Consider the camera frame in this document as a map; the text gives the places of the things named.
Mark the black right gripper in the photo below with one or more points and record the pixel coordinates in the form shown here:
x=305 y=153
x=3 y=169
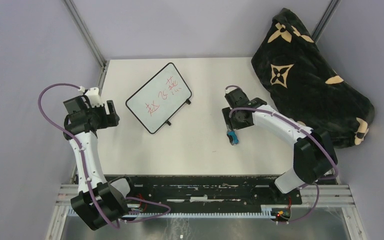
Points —
x=226 y=111

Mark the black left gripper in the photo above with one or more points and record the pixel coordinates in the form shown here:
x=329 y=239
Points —
x=109 y=120

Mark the blue whiteboard eraser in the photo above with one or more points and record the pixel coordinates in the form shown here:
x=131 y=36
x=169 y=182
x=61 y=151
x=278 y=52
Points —
x=232 y=136

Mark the small black-framed whiteboard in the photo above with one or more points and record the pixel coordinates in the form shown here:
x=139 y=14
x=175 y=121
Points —
x=159 y=98

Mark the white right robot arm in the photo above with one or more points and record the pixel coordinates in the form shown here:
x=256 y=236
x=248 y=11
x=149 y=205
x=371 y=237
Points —
x=313 y=158

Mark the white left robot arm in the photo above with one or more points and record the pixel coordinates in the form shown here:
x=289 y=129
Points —
x=99 y=202

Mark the black patterned blanket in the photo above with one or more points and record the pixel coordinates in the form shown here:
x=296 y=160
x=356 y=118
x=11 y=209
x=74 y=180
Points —
x=305 y=88

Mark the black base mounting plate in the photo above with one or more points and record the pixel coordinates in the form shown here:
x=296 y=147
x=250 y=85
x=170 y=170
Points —
x=205 y=194

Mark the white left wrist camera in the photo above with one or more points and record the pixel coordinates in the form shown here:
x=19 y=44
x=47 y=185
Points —
x=92 y=96

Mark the aluminium frame rails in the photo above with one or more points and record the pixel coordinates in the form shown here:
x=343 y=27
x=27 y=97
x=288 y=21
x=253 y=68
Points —
x=327 y=212

